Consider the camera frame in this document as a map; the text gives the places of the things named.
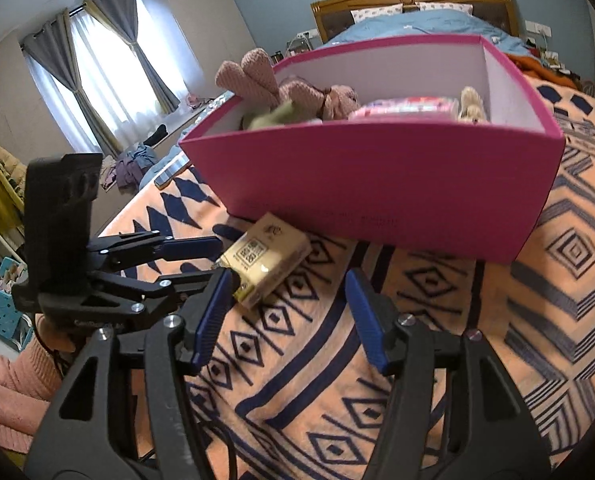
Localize yellow tissue pack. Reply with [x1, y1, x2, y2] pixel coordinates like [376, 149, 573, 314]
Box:
[215, 212, 311, 309]

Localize pink crochet teddy bear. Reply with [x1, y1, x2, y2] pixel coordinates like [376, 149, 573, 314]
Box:
[215, 48, 360, 120]

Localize pink cardboard storage box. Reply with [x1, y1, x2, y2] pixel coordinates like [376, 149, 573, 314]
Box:
[180, 35, 565, 263]

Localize pink white tissue pack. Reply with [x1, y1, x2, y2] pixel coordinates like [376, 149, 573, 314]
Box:
[348, 96, 459, 120]

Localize cream fluffy plush toy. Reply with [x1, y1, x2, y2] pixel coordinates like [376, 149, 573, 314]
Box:
[459, 86, 487, 124]

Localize left hand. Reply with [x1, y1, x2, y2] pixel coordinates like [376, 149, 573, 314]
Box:
[24, 313, 92, 358]

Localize pile of clothes on floor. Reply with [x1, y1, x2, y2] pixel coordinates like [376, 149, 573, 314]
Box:
[100, 143, 158, 194]

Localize pink knitted sweater sleeve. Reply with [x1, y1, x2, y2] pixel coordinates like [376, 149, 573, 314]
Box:
[0, 339, 61, 454]

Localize turquoise plastic basket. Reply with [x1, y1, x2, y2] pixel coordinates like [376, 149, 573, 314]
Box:
[0, 257, 33, 352]

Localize orange navy patterned blanket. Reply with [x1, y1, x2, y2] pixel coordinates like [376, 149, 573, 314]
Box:
[99, 74, 595, 480]

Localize green plush toy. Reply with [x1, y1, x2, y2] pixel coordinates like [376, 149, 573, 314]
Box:
[240, 100, 322, 130]

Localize grey window curtains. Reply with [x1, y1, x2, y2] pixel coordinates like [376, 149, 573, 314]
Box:
[21, 0, 188, 156]

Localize wooden bed headboard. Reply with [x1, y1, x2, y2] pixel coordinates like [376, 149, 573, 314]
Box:
[311, 0, 521, 42]

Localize white floral pillow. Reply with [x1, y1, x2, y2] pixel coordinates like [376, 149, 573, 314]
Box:
[351, 2, 474, 23]

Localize orange cloth on bed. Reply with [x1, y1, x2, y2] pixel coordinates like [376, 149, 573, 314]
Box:
[507, 53, 577, 90]

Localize black left tracking camera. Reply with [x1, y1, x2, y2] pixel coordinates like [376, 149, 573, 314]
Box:
[24, 153, 102, 296]

